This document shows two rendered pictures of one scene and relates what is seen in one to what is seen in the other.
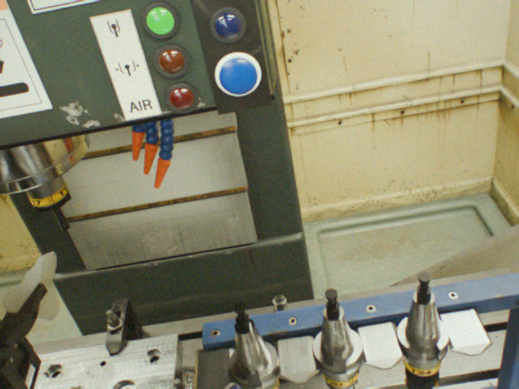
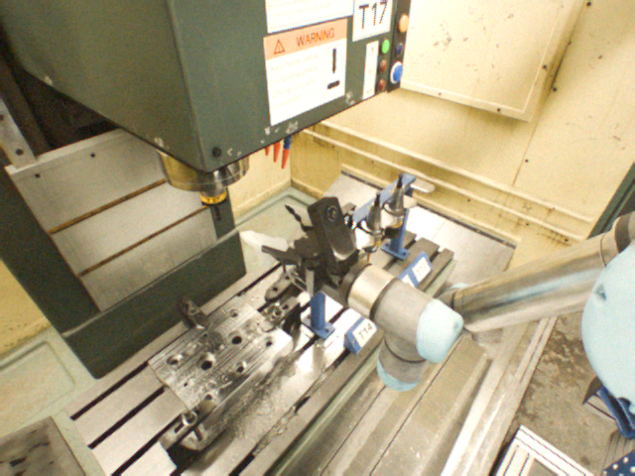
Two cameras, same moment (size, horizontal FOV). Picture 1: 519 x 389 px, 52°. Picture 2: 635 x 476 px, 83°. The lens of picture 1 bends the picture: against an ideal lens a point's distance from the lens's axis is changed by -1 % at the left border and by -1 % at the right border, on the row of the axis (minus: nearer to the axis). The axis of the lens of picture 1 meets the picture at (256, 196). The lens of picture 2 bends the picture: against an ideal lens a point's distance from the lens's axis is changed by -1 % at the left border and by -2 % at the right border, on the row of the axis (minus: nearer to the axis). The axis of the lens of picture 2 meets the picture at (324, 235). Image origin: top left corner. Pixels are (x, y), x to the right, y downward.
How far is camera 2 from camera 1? 0.64 m
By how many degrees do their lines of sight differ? 42
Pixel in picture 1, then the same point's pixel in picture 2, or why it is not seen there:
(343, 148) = not seen: hidden behind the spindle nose
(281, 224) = (225, 225)
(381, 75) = not seen: hidden behind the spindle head
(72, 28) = (360, 50)
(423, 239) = (275, 219)
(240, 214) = (206, 224)
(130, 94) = (368, 84)
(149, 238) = (149, 265)
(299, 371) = (368, 240)
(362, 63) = not seen: hidden behind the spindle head
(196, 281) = (180, 288)
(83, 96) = (354, 86)
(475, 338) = (411, 201)
